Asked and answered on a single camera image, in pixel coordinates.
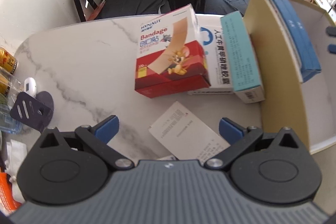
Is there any clear plastic water bottle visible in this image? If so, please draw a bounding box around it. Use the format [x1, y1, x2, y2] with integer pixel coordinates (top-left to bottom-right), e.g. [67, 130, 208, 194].
[1, 71, 23, 135]

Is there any rolled white cloth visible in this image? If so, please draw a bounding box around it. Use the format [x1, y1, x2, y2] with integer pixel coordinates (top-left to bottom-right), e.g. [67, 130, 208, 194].
[5, 140, 27, 176]

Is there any red white bandage box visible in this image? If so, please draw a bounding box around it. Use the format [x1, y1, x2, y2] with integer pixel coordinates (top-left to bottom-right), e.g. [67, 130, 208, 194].
[134, 5, 210, 98]

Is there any white blue tooth medicine box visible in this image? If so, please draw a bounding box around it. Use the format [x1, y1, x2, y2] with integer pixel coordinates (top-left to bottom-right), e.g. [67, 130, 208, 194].
[188, 14, 233, 95]

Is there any long white medicine box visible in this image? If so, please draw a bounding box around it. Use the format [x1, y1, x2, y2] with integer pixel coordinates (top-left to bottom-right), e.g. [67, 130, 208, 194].
[265, 0, 303, 84]

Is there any white grey slim box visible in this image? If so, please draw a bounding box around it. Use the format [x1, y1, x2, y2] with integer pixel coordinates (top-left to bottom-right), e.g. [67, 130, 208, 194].
[149, 102, 230, 164]

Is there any orange white tissue pack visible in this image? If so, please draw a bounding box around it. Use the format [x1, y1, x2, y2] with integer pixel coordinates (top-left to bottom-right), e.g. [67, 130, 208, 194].
[0, 172, 21, 216]

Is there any blue mask box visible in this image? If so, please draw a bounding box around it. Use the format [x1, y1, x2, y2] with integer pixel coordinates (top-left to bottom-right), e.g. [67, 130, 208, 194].
[268, 0, 322, 83]

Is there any white digital thermometer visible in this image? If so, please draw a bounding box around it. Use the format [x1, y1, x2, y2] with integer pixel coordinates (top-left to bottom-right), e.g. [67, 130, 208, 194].
[23, 77, 37, 98]

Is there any gold drink can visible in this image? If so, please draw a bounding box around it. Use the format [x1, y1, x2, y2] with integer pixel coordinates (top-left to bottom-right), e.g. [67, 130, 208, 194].
[0, 47, 18, 75]

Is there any black metal phone stand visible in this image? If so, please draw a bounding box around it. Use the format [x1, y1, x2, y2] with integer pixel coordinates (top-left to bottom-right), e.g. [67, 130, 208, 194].
[10, 91, 54, 133]

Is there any tan cardboard shoe box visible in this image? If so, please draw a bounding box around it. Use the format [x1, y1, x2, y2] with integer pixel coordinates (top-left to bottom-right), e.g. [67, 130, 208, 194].
[244, 0, 335, 153]

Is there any teal white bear medicine box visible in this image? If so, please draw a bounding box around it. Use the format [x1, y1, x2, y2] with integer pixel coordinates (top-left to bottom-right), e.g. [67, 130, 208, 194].
[220, 11, 265, 104]

